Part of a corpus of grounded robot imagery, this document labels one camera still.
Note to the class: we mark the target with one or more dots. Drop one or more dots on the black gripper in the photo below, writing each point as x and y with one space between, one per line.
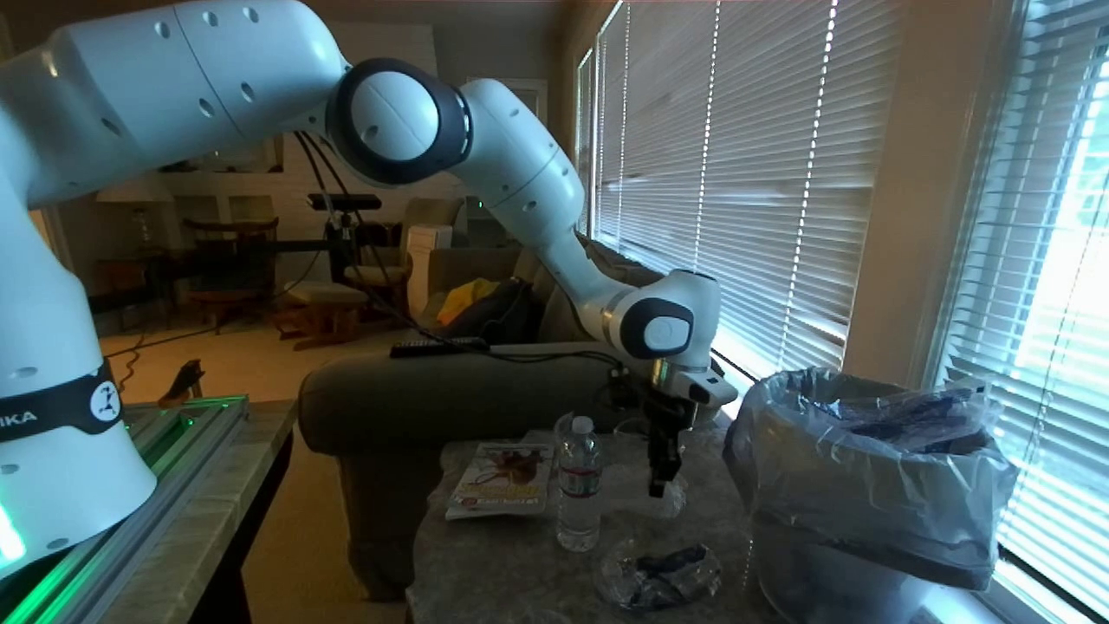
676 409

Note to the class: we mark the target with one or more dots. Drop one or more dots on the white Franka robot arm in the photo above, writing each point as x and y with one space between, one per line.
176 92

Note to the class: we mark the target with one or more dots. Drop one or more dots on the round rubbish can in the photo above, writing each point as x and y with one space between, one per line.
832 589

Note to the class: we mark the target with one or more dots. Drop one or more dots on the clear plastic water bottle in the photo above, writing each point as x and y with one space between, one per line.
578 486

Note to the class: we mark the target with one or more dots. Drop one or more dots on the clear bag with black item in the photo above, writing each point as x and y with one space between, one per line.
659 572

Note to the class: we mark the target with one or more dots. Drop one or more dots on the printed magazine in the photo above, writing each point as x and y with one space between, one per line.
497 471

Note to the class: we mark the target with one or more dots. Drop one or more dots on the bin with plastic liner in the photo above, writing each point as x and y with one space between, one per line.
854 506

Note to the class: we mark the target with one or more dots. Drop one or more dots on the black pillow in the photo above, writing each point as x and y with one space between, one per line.
506 312

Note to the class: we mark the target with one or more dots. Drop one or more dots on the olive fabric sofa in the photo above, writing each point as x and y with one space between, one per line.
439 400

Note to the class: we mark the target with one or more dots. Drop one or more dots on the black remote control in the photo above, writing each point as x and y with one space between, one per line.
439 346

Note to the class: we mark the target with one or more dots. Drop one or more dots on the yellow pillow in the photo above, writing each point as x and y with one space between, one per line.
459 303

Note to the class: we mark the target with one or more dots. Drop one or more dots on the wide window blinds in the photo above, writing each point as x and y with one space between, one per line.
763 174

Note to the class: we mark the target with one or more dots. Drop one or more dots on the beige armchair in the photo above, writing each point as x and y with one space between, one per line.
384 279

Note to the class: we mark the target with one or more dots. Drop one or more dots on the wooden footstool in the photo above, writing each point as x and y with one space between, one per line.
325 312

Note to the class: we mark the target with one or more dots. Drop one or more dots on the narrow window blinds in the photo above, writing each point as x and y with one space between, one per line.
1051 290

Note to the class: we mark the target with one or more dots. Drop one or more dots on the dark dining chair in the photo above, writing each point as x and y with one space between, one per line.
230 271

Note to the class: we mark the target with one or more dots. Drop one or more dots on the workbench clamp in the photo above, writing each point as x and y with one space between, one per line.
186 381

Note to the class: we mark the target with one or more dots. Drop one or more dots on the black camera stand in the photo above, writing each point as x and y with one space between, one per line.
349 244

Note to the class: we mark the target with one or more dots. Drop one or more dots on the black stereo camera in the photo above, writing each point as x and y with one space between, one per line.
344 203

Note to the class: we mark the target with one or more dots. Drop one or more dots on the green-lit metal base plate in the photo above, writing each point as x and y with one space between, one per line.
152 463

